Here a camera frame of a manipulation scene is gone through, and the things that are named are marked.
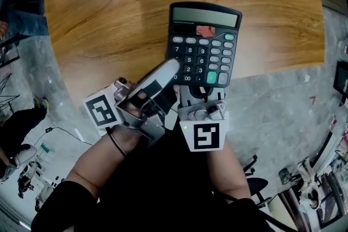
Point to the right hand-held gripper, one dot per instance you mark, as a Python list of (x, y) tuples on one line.
[(206, 135)]

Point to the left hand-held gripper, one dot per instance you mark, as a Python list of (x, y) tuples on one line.
[(100, 111)]

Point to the black calculator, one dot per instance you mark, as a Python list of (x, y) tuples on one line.
[(204, 49)]

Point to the person's right forearm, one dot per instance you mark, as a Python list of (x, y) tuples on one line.
[(228, 176)]

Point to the person's left forearm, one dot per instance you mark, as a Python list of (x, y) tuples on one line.
[(100, 168)]

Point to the black wrist band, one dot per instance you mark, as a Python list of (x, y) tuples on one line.
[(115, 144)]

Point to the person's black shirt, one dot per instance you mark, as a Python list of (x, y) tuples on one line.
[(163, 193)]

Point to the black office chair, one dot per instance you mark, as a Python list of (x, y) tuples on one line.
[(257, 186)]

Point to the small green packet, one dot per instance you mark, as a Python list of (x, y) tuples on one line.
[(45, 148)]

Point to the black flat monitor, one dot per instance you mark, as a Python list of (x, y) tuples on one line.
[(341, 81)]

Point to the clear water jug red label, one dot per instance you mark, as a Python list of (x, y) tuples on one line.
[(343, 47)]

